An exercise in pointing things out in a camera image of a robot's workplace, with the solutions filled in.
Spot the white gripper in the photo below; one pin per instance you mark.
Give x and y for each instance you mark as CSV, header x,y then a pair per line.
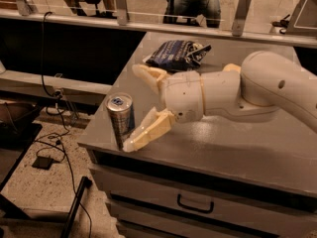
x,y
182,94

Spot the silver blue redbull can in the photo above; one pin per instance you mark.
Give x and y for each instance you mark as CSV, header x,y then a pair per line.
x,y
121,111

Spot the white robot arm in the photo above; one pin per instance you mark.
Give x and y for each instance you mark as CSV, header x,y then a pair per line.
x,y
251,92

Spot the blue crumpled chip bag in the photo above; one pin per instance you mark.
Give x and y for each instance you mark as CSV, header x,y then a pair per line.
x,y
178,55

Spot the yellow sponge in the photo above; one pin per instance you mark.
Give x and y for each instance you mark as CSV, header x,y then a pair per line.
x,y
232,67

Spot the seated person in jeans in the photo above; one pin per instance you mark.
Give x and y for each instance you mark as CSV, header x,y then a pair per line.
x,y
210,9

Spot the black metal stand leg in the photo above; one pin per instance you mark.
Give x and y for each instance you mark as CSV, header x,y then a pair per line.
x,y
84,184

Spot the grey cabinet with drawers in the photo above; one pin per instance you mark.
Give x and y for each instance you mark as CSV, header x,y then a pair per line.
x,y
261,176

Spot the small black floor box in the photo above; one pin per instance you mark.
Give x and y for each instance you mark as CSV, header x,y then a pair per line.
x,y
43,163

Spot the dark chair at left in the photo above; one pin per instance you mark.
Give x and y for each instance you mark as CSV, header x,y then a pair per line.
x,y
18,131

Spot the black drawer handle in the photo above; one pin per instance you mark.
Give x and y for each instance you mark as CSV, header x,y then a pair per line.
x,y
194,205

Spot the metal railing frame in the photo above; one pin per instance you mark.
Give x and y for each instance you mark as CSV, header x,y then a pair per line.
x,y
140,15

